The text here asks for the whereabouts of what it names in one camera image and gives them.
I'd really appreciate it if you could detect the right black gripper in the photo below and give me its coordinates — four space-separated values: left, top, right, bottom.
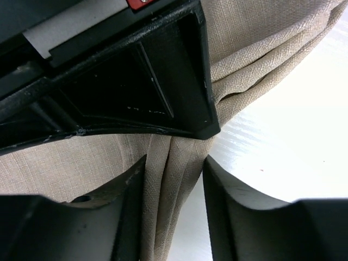
1 1 201 82

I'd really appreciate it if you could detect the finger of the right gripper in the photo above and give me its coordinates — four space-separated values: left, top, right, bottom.
1 6 220 148

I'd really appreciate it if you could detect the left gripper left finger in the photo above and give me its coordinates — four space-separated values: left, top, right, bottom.
1 158 146 260

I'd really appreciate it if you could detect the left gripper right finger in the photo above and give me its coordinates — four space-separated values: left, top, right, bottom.
203 157 347 260

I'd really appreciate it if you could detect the beige cloth napkin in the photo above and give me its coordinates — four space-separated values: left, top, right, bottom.
1 1 347 260

